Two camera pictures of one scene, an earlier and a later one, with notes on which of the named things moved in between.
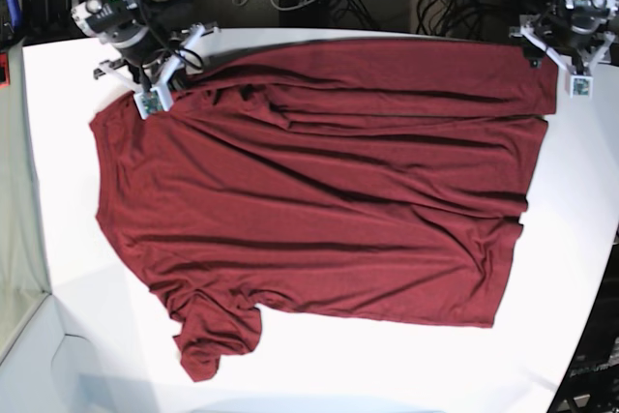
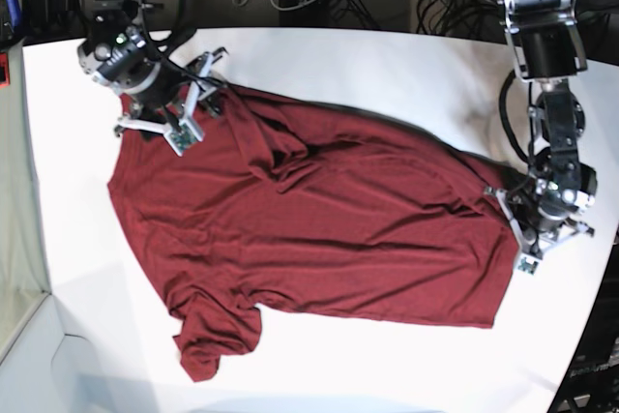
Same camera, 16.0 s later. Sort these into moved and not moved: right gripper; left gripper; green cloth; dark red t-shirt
Moved: dark red t-shirt; right gripper; left gripper
Not moved: green cloth
